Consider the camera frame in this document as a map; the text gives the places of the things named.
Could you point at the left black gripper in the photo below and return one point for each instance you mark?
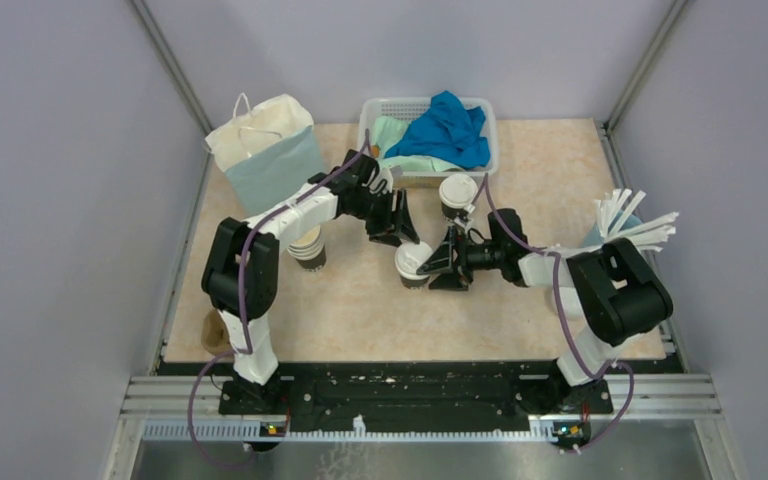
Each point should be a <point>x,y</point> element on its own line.
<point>388,223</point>

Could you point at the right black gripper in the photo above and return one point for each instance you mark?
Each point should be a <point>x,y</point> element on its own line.
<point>441,261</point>

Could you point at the white lid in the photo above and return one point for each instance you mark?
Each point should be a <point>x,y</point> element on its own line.
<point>457,191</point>
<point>410,257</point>

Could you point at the paper coffee cup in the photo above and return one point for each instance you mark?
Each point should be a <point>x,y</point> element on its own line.
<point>413,281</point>
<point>451,214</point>

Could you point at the stack of paper cups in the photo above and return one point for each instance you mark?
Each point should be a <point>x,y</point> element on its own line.
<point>309,250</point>

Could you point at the stack of white lids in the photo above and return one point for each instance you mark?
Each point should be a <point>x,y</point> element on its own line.
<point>569,302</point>

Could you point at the brown cardboard cup carrier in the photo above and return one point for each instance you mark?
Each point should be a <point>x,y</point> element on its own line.
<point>214,334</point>

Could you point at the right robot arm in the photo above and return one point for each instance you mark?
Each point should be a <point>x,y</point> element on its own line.
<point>605,294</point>

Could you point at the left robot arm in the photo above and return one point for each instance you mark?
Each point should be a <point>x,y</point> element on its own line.
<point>241,273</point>

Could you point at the white plastic basket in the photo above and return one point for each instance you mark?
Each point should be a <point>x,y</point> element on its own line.
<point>408,109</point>

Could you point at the mint green cloth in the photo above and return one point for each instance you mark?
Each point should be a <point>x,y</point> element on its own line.
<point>386,132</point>

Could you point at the blue cloth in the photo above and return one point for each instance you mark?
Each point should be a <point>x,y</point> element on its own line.
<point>447,131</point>

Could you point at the blue straw holder cup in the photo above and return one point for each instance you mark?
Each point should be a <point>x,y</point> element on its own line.
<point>594,238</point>

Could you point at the pale blue paper bag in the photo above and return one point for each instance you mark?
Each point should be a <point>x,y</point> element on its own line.
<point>267,151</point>

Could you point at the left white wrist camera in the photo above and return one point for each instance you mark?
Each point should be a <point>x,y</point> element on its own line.
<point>387,175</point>

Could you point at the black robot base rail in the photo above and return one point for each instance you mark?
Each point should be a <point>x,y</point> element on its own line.
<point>485,405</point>

